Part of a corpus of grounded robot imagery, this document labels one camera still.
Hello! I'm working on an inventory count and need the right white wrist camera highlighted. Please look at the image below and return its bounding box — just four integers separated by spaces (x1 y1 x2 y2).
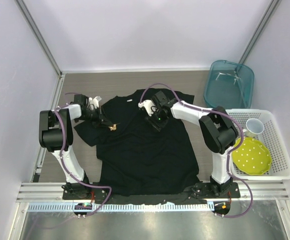
138 100 158 117

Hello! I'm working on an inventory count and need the yellow dotted plate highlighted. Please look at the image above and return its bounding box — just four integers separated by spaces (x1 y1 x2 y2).
232 137 273 176

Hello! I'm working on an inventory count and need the black t-shirt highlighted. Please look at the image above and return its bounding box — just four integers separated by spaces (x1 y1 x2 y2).
75 88 199 196

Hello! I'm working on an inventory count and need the white slotted cable duct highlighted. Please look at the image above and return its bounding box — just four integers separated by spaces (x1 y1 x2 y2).
27 201 214 214

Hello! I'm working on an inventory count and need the teal transparent plastic bin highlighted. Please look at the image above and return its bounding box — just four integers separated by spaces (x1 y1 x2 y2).
204 60 255 109

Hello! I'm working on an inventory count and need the red gold brooch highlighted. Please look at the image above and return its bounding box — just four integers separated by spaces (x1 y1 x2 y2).
109 123 119 131

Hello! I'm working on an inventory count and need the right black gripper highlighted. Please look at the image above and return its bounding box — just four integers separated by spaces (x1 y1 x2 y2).
145 108 169 133

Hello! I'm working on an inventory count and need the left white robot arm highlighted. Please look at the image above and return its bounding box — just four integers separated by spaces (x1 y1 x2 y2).
38 93 117 200

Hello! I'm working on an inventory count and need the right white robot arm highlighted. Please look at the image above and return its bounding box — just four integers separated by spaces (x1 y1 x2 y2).
138 91 238 198

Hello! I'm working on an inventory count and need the light blue mug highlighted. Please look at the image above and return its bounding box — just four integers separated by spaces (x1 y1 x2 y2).
242 118 265 138

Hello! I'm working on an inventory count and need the white perforated plastic basket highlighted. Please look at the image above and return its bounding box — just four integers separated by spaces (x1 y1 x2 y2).
227 108 290 181

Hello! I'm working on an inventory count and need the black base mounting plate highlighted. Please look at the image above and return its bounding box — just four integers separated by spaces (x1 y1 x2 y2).
61 181 241 205

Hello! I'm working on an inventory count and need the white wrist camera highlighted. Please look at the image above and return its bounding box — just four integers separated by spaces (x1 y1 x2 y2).
88 96 102 110
138 100 158 117

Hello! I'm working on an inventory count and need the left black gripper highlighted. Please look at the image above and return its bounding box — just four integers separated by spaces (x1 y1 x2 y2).
75 106 113 128

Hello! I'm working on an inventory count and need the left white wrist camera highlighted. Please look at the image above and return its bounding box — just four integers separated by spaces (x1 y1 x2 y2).
88 96 102 110

